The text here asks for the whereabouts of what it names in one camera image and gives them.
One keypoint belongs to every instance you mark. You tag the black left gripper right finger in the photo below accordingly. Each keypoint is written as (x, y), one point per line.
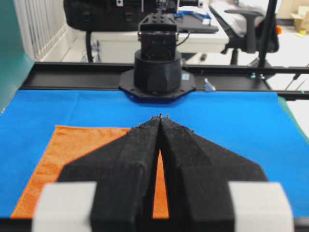
(211, 189)

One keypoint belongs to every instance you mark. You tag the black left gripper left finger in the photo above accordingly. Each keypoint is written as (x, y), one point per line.
(107, 190)

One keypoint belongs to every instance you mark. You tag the orange towel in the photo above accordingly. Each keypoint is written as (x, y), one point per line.
(66, 145)

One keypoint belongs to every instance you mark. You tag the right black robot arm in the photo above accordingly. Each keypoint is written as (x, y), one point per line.
(209, 188)

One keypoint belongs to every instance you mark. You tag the blue table cloth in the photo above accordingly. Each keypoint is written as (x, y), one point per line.
(252, 124)

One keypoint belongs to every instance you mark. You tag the black tripod stand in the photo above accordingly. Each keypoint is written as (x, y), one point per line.
(261, 61)

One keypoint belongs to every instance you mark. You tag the black office chair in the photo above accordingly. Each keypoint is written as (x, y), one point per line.
(252, 41)

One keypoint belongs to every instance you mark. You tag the teal green backdrop panel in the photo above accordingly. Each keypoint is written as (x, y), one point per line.
(15, 64)

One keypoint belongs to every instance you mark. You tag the black bag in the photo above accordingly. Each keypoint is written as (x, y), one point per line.
(103, 15)

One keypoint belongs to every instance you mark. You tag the black table frame rail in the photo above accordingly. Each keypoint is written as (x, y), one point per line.
(91, 76)

